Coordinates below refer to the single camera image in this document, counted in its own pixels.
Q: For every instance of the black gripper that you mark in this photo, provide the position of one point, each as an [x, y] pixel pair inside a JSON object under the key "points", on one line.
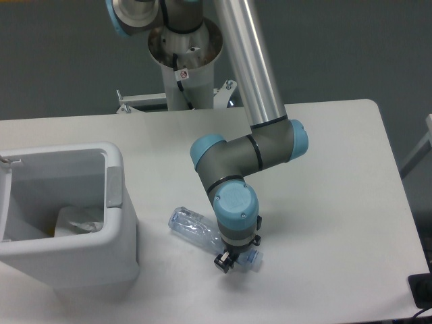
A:
{"points": [[237, 241]]}

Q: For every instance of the crushed clear plastic bottle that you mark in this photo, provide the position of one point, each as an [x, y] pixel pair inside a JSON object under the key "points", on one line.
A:
{"points": [[203, 233]]}

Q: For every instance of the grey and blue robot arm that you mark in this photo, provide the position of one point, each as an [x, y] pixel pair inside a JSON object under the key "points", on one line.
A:
{"points": [[223, 165]]}

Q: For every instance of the white plastic trash can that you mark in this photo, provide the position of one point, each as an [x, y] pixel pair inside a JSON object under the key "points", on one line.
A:
{"points": [[36, 183]]}

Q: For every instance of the black device at table edge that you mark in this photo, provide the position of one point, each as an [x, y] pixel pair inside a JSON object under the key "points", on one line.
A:
{"points": [[420, 285]]}

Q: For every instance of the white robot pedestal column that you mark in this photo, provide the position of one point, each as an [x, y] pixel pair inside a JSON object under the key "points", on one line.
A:
{"points": [[187, 64]]}

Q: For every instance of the white frame at right edge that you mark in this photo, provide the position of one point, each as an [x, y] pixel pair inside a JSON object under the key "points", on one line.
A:
{"points": [[418, 153]]}

